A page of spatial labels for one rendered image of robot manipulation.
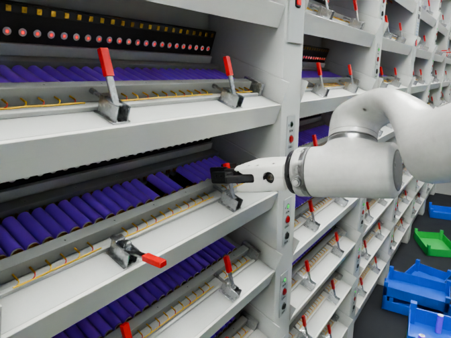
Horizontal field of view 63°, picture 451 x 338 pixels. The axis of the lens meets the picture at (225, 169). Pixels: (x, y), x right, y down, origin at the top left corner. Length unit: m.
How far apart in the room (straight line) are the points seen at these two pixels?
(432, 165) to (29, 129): 0.44
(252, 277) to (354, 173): 0.42
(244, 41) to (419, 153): 0.52
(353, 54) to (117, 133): 1.15
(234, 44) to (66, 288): 0.62
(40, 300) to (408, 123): 0.48
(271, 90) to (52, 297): 0.58
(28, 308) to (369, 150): 0.48
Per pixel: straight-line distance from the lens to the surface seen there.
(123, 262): 0.55
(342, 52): 1.52
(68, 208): 0.61
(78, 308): 0.52
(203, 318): 0.77
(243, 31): 0.88
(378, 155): 0.57
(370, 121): 0.61
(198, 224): 0.66
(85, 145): 0.46
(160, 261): 0.50
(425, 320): 1.49
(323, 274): 1.35
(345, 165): 0.57
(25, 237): 0.56
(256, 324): 1.03
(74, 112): 0.50
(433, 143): 0.46
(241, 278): 0.88
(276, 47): 0.83
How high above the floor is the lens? 1.21
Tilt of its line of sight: 14 degrees down
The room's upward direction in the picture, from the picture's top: straight up
